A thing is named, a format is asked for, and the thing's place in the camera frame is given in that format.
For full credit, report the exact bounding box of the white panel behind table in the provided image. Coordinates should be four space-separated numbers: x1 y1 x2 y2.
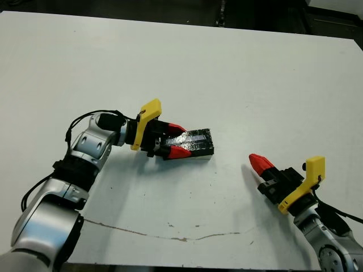
307 0 363 15

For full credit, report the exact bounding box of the black glossy box lid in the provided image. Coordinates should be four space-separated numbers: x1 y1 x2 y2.
163 127 216 162

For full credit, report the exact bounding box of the right gripper, yellow mount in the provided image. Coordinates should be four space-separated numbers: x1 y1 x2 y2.
248 154 327 213

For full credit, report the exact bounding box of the dark metal post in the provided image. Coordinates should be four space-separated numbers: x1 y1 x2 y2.
216 0 227 28

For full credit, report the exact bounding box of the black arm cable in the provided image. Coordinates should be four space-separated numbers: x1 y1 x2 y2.
310 175 363 224
21 109 141 213

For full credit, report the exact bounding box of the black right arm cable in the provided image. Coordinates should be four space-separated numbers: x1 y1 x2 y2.
310 175 363 224

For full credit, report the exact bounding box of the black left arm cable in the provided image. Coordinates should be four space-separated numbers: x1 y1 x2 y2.
21 109 141 213

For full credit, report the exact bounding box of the left gripper, yellow mount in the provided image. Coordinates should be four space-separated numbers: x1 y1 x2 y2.
125 98 194 160

